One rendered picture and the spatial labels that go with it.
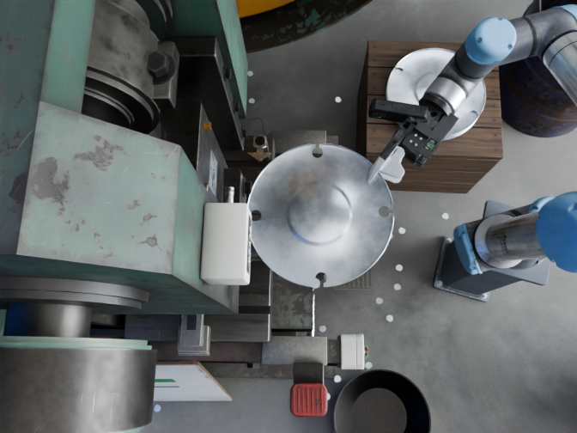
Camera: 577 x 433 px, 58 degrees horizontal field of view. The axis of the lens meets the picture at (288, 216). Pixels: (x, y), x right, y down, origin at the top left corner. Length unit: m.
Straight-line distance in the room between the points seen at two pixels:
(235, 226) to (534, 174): 1.69
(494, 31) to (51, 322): 0.84
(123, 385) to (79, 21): 0.27
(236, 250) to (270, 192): 0.59
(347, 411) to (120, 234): 1.48
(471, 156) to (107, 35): 1.29
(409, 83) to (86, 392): 1.38
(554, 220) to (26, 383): 0.71
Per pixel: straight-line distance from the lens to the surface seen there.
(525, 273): 1.46
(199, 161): 0.68
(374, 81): 1.66
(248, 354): 1.17
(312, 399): 1.02
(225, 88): 0.68
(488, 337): 1.88
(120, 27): 0.48
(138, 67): 0.48
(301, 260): 1.01
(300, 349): 1.14
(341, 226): 1.01
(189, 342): 1.05
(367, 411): 1.80
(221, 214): 0.47
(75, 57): 0.41
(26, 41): 0.38
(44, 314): 0.47
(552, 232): 0.86
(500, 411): 1.90
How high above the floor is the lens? 1.78
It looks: 75 degrees down
